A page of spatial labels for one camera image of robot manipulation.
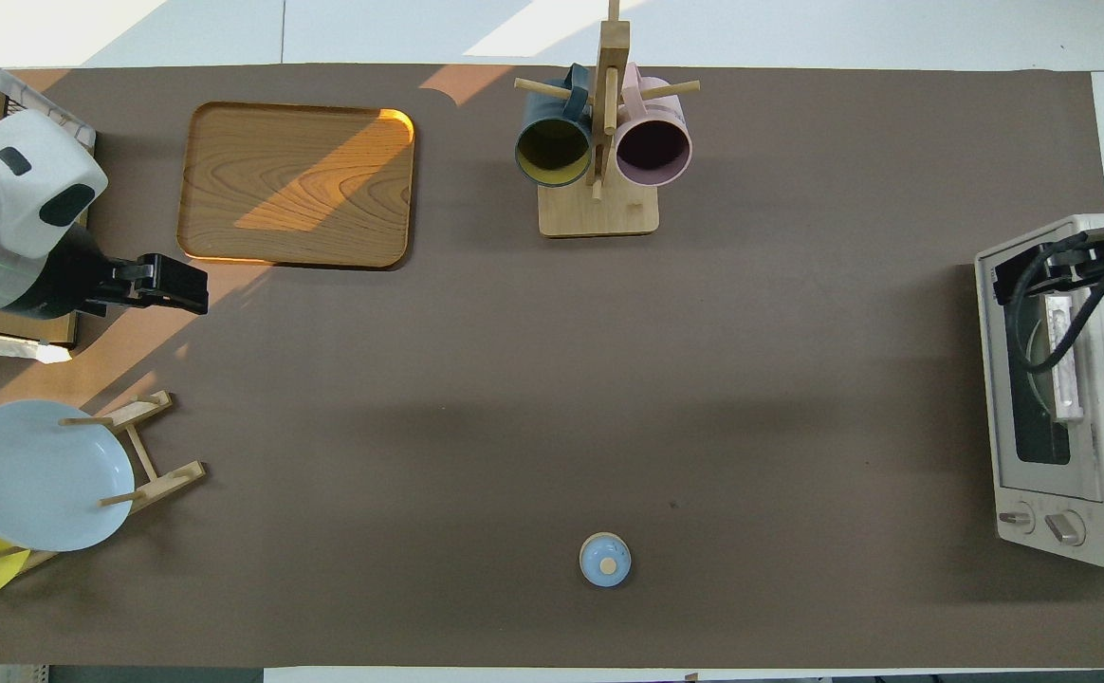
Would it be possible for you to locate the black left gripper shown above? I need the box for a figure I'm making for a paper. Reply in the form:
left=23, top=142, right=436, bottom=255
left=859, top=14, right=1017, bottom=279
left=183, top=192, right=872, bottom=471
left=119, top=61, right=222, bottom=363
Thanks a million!
left=2, top=223, right=210, bottom=321

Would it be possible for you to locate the glass oven door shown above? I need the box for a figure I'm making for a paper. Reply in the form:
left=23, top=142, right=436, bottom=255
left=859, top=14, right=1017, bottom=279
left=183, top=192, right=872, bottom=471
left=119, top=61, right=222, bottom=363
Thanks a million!
left=976, top=226, right=1104, bottom=504

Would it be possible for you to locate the wooden serving tray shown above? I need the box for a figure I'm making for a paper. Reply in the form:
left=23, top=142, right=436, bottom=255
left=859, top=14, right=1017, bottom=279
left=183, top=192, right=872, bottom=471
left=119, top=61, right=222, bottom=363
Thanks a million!
left=176, top=102, right=417, bottom=270

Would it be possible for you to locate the wooden plate rack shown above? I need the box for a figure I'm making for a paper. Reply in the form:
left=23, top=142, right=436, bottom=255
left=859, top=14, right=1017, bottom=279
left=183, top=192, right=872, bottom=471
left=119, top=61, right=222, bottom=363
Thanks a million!
left=0, top=389, right=208, bottom=575

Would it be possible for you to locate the light blue plate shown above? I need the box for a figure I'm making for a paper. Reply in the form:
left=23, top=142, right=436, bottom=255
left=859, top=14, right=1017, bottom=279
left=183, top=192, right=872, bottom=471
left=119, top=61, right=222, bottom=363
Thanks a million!
left=0, top=398, right=136, bottom=553

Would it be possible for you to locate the white checkered basket liner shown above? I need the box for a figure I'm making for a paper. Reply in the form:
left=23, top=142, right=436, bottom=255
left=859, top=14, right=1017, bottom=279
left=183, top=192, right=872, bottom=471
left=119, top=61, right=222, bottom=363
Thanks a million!
left=0, top=38, right=98, bottom=153

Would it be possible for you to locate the brown table mat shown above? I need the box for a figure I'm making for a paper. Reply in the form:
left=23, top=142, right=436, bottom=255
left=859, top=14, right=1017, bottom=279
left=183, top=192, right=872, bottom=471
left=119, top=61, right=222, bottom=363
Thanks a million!
left=0, top=65, right=1104, bottom=670

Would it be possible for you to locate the dark blue mug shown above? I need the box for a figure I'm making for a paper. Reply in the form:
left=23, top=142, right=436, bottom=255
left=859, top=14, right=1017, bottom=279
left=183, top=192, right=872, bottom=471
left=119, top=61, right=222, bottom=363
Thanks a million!
left=514, top=64, right=596, bottom=189

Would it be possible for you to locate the wooden mug tree stand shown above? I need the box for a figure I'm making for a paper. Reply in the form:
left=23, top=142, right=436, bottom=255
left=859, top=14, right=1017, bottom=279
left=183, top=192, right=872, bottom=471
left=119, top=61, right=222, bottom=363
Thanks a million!
left=514, top=0, right=702, bottom=238

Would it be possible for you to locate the pink mug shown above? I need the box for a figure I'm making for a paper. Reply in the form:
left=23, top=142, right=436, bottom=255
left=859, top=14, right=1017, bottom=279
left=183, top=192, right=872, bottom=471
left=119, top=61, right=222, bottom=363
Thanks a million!
left=612, top=64, right=694, bottom=188

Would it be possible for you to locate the small blue bell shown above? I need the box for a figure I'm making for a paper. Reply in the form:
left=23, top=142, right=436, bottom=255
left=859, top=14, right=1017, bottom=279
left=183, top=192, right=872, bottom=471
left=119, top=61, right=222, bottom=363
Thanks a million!
left=579, top=531, right=633, bottom=589

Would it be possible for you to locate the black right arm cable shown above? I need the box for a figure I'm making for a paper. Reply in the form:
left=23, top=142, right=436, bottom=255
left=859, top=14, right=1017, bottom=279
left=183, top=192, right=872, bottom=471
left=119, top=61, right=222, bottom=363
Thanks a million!
left=1005, top=242, right=1104, bottom=376

